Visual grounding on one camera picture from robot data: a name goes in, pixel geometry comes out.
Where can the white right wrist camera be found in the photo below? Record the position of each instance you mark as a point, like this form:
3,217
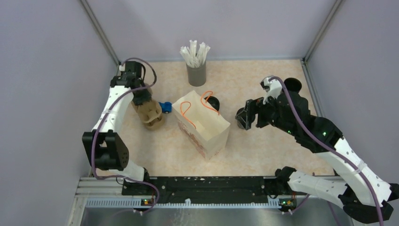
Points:
272,87

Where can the blue toy car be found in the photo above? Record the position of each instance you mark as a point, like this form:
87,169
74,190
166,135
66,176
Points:
166,107

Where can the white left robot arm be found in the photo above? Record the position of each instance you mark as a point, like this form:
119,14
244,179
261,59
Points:
104,147

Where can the teddy bear paper bag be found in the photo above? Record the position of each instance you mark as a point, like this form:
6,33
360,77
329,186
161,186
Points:
205,127

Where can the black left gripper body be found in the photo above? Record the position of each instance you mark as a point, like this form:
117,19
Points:
141,82

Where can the black paper cup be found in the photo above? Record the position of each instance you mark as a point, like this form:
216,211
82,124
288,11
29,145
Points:
293,85

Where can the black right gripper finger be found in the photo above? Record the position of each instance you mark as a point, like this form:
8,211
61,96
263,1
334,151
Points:
252,108
250,120

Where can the brown pulp cup carrier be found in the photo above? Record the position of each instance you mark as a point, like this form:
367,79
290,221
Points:
150,114

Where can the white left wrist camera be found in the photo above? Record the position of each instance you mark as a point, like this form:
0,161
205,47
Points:
122,67

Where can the white wrapped straws bundle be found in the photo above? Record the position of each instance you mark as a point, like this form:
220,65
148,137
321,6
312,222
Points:
195,54

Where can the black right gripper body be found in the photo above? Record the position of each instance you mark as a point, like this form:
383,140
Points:
257,105

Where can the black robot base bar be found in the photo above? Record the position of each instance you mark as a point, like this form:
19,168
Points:
209,190

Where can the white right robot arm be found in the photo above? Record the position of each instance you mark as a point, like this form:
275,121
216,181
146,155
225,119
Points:
361,194

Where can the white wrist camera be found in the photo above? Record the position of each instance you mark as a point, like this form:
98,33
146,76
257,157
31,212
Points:
122,67
272,87

